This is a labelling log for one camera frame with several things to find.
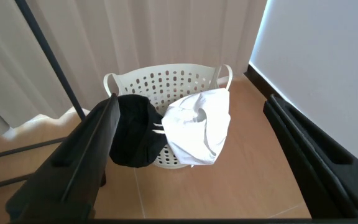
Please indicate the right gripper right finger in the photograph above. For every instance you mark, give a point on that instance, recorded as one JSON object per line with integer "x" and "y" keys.
{"x": 331, "y": 174}

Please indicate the beige curtain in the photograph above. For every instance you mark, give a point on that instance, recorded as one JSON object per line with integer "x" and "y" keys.
{"x": 151, "y": 31}

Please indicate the black garment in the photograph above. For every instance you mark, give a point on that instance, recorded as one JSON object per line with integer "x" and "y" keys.
{"x": 135, "y": 133}

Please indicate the white garment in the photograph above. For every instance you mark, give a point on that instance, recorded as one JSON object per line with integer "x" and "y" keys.
{"x": 194, "y": 133}

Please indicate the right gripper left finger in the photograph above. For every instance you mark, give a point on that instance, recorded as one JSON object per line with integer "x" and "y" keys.
{"x": 70, "y": 174}

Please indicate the white laundry basket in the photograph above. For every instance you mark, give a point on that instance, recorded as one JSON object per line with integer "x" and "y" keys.
{"x": 172, "y": 81}

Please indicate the black clothes rack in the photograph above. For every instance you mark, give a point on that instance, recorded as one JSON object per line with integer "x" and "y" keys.
{"x": 50, "y": 56}

